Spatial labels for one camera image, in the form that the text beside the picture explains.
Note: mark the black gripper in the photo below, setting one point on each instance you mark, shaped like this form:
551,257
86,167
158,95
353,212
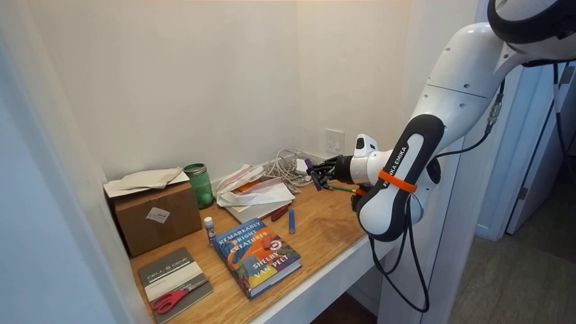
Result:
342,170

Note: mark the purple marker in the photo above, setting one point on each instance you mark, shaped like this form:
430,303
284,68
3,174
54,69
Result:
309,167

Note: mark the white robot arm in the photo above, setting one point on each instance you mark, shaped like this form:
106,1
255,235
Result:
461,91

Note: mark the blue marker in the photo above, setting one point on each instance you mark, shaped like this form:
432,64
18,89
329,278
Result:
291,221

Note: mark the red marker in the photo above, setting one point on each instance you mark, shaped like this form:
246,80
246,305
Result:
279,213

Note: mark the green pencil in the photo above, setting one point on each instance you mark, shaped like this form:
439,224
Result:
340,188

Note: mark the white notepad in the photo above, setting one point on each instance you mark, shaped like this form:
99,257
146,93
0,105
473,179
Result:
261,201

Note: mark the white paper stack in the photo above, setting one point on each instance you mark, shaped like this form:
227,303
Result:
236,177

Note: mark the colourful hardcover book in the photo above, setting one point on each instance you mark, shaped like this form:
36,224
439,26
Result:
257,258

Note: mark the green cup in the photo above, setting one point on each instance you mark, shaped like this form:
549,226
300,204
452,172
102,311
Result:
200,186

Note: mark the small white glue stick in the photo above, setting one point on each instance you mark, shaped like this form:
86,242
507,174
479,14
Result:
209,231

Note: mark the brown cardboard box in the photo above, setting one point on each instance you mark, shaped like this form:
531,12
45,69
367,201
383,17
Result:
158,219

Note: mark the beige paper sheets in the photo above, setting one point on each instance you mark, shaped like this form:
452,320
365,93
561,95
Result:
144,181

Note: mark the grey notebook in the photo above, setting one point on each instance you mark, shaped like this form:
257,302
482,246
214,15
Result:
173,282

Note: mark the red scissors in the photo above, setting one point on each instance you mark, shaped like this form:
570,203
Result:
171,298

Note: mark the metal door hinge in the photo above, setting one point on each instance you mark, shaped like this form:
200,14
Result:
522,194

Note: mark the white door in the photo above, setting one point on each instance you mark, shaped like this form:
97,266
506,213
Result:
533,150

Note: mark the white wall outlet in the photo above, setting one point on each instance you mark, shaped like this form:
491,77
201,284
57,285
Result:
335,141

